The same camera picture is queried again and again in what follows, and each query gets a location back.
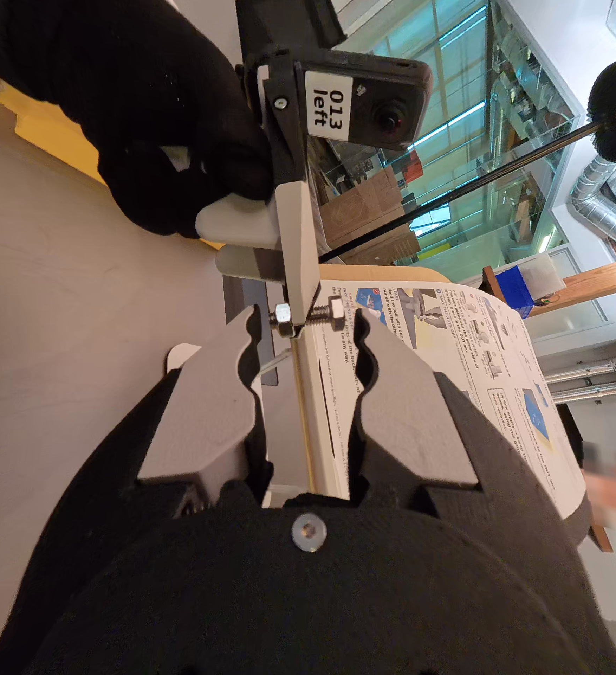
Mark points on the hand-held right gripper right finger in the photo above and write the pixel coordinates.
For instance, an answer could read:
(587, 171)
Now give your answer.
(413, 422)

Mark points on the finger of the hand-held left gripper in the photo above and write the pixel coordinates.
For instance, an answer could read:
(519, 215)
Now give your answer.
(234, 262)
(297, 248)

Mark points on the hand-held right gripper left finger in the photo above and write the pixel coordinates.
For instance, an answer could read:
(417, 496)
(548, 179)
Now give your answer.
(202, 411)

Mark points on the silver bolt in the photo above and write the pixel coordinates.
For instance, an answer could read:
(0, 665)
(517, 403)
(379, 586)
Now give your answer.
(281, 316)

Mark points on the silver hex nut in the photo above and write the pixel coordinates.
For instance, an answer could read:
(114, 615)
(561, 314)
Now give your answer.
(335, 315)

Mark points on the yellow plastic bin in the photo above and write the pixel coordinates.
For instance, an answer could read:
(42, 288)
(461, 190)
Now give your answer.
(49, 132)

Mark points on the person's left hand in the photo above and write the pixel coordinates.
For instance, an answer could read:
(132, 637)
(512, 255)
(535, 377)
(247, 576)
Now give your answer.
(181, 116)

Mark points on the printed instruction sheet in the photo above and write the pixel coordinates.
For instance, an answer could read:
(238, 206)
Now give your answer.
(445, 369)

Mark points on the cardboard box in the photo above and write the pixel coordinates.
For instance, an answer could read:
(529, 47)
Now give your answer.
(360, 211)

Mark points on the wooden document board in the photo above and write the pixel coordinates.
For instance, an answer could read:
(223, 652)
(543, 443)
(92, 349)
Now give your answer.
(392, 274)

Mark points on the blue plastic bin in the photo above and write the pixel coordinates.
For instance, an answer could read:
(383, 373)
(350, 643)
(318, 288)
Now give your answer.
(513, 295)

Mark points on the silver ventilation duct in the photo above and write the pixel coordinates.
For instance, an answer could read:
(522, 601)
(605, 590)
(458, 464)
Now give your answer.
(603, 211)

